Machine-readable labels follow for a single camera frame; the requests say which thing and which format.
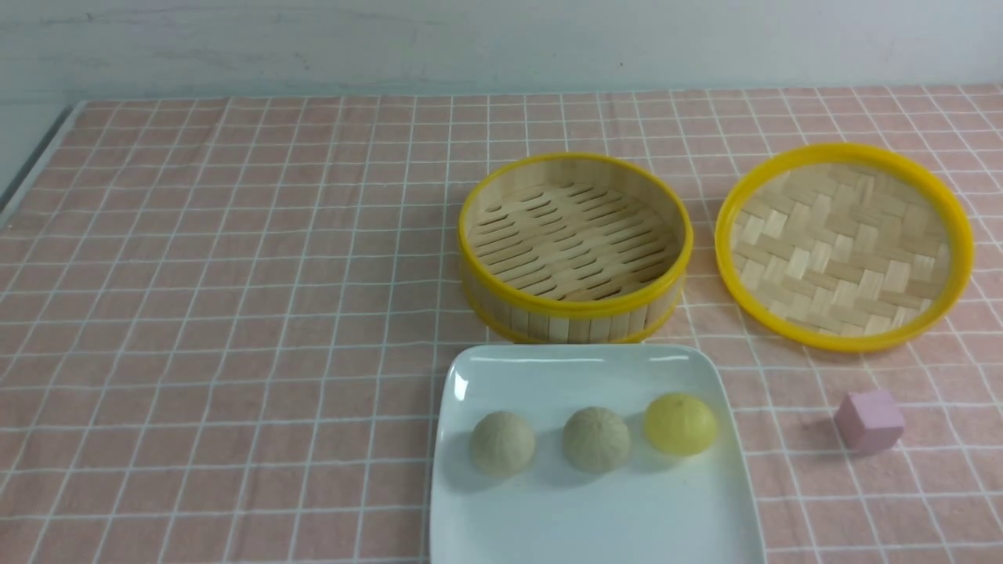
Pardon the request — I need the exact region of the beige steamed bun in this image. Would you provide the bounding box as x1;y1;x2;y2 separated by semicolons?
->
562;407;632;474
469;410;537;479

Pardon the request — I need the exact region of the woven bamboo steamer lid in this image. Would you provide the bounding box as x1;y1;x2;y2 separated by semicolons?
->
714;143;975;353

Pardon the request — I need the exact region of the white square plate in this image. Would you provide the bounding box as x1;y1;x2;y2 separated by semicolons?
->
429;344;767;563

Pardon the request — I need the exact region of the pink checkered tablecloth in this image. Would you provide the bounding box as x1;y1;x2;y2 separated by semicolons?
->
1;85;1001;563

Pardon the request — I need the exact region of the pink cube block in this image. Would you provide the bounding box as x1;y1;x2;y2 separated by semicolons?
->
834;389;905;454

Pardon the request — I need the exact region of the yellow steamed bun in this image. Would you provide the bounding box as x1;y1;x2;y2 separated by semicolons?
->
643;393;718;457

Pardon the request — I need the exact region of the bamboo steamer basket yellow rim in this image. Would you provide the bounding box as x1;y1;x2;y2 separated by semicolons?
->
458;153;694;344

